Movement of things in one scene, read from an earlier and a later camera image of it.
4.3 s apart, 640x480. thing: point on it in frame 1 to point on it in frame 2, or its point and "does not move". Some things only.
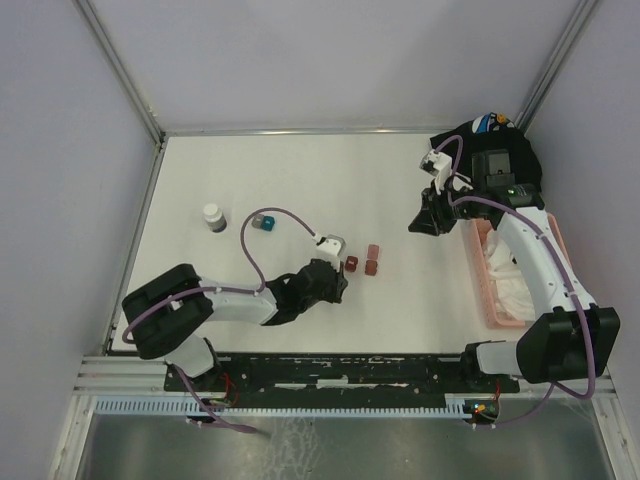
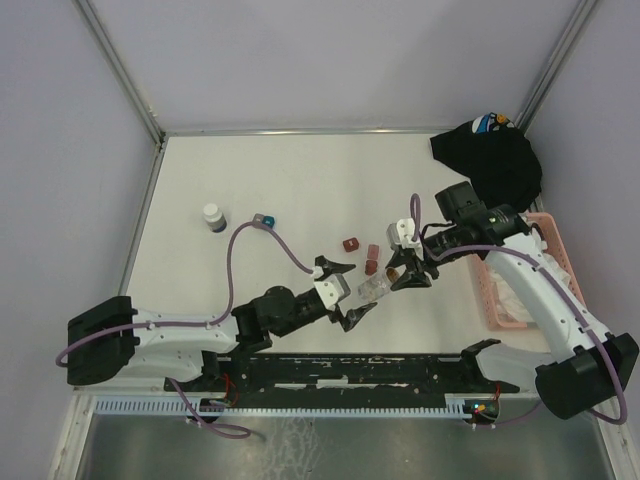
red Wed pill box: [351, 262] to [351, 244]
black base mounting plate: [339, 375] does not move
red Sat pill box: [372, 258] does not move
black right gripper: [432, 219] to [415, 277]
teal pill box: [267, 223] does not move
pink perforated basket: [480, 227] does not move
